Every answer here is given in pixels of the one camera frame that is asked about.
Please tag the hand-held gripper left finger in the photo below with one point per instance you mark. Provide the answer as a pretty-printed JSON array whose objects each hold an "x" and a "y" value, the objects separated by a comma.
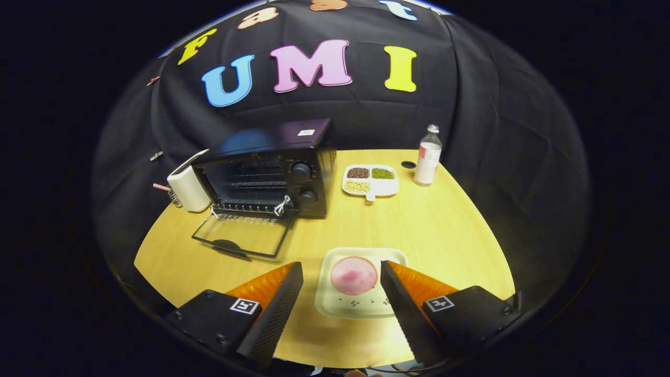
[{"x": 275, "y": 314}]

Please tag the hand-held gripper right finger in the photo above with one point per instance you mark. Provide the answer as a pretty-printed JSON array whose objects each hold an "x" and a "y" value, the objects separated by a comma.
[{"x": 408, "y": 314}]

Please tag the cream square plate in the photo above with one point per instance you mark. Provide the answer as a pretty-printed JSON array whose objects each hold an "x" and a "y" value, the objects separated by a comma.
[{"x": 361, "y": 306}]

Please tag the pink ham slice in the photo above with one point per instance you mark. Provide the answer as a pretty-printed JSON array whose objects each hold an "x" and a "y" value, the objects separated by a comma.
[{"x": 353, "y": 276}]

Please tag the black toaster oven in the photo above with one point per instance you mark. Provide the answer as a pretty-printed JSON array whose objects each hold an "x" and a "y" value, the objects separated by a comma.
[{"x": 261, "y": 144}]

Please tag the white slot toaster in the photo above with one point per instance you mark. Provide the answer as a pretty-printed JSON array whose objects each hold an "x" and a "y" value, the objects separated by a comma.
[{"x": 186, "y": 191}]

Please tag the divided white bean dish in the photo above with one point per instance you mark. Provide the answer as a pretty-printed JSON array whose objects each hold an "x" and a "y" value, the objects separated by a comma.
[{"x": 384, "y": 187}]

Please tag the clear plastic bottle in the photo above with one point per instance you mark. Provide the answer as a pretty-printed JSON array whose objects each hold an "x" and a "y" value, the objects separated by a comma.
[{"x": 426, "y": 162}]

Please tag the silver cloth clip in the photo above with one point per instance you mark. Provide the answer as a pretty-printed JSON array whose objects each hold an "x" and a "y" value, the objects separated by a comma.
[{"x": 156, "y": 156}]

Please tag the copper cloth clip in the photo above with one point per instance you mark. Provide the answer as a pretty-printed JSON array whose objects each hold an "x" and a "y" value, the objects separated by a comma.
[{"x": 153, "y": 80}]

